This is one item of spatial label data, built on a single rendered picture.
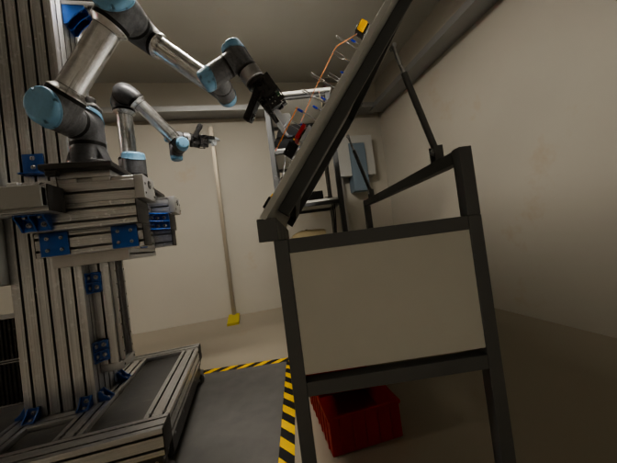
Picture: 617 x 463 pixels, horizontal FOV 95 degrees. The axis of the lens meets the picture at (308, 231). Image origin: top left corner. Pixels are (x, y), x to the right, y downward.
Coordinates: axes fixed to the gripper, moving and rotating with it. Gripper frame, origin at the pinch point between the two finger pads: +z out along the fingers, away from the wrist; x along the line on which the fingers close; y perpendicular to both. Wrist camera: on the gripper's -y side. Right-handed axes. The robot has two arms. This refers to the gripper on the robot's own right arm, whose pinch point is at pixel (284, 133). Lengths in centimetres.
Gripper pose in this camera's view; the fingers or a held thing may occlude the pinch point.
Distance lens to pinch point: 107.3
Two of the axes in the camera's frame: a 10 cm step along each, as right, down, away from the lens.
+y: 8.2, -5.7, -1.1
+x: 0.4, -1.2, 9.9
